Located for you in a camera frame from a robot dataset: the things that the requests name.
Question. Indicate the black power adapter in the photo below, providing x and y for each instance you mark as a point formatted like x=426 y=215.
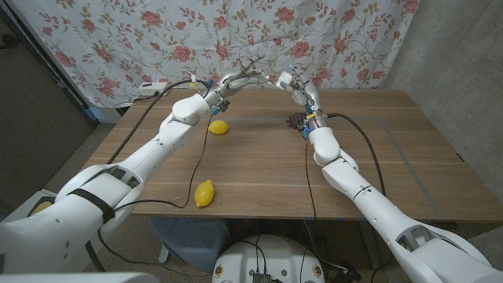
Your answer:
x=346 y=275

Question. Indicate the yellow and black floor mat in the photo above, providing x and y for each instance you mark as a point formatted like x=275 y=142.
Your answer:
x=41 y=207

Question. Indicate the white robot chest edge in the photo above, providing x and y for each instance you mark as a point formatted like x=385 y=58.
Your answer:
x=78 y=278

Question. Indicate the white power strip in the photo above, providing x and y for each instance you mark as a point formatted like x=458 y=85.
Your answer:
x=149 y=88

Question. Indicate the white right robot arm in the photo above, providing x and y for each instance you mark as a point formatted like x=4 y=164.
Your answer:
x=373 y=204

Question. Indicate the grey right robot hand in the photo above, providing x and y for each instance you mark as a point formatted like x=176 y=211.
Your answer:
x=312 y=98

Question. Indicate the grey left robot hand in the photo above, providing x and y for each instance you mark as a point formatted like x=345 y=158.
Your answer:
x=233 y=82

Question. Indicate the floral print backdrop curtain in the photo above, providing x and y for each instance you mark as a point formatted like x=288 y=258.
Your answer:
x=118 y=43

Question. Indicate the yellow toy lemon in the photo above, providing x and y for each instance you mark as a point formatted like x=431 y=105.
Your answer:
x=204 y=193
x=218 y=127

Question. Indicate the white AirPods case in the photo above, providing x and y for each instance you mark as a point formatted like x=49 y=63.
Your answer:
x=283 y=79

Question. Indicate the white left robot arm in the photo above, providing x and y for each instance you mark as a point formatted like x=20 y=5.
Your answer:
x=157 y=145

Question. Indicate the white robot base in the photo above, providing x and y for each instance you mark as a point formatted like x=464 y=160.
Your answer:
x=271 y=259

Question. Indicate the purple toy grape cluster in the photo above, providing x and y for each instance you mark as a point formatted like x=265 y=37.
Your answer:
x=295 y=120

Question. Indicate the grey table leg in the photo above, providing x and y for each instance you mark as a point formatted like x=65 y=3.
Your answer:
x=369 y=239

